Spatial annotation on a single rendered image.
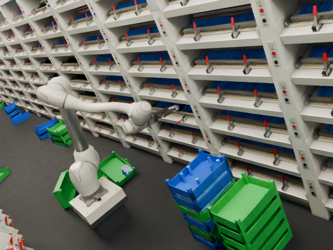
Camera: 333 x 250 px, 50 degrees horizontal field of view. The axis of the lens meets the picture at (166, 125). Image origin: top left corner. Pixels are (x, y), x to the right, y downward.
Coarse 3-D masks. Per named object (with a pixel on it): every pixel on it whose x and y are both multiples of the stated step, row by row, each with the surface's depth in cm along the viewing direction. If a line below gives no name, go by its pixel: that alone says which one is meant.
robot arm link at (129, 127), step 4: (128, 120) 232; (124, 124) 231; (128, 124) 230; (132, 124) 229; (124, 128) 231; (128, 128) 229; (132, 128) 230; (136, 128) 230; (140, 128) 232; (144, 128) 238; (128, 132) 231; (132, 132) 232; (136, 132) 234
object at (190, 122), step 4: (152, 100) 284; (156, 100) 287; (152, 104) 285; (156, 104) 286; (168, 116) 264; (172, 116) 261; (176, 116) 258; (180, 116) 255; (160, 120) 275; (164, 120) 269; (168, 120) 263; (172, 120) 258; (176, 120) 255; (188, 120) 246; (192, 120) 244; (196, 120) 234; (176, 124) 260; (180, 124) 254; (184, 124) 250; (188, 124) 245; (192, 124) 241; (196, 124) 238
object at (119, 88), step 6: (102, 78) 332; (108, 78) 326; (114, 78) 317; (120, 78) 310; (96, 84) 330; (102, 84) 331; (108, 84) 317; (114, 84) 311; (120, 84) 294; (102, 90) 323; (108, 90) 314; (114, 90) 306; (120, 90) 296; (126, 90) 291
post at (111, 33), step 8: (104, 0) 249; (112, 0) 253; (96, 8) 247; (104, 8) 250; (112, 32) 256; (112, 40) 257; (112, 48) 262; (112, 56) 269; (120, 56) 263; (128, 56) 267; (120, 72) 275; (136, 80) 274; (128, 88) 281; (136, 96) 279; (152, 128) 291; (152, 136) 300; (160, 144) 298; (160, 152) 307; (168, 160) 304
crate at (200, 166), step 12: (204, 156) 213; (216, 156) 204; (192, 168) 211; (204, 168) 208; (216, 168) 195; (168, 180) 199; (180, 180) 206; (192, 180) 203; (204, 180) 190; (180, 192) 193; (192, 192) 186
